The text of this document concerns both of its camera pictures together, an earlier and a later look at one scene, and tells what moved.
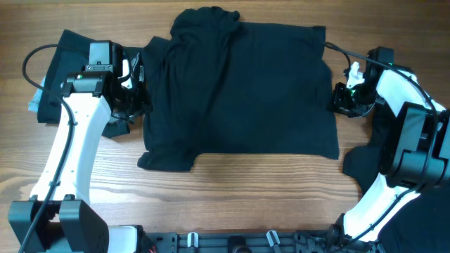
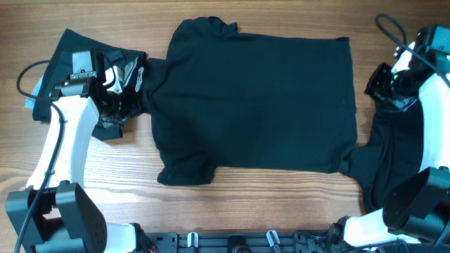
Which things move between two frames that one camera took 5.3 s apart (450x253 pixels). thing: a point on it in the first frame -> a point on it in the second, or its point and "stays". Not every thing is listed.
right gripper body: [342, 102] -> [380, 88]
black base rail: [333, 241] stays
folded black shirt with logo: [72, 55] stays
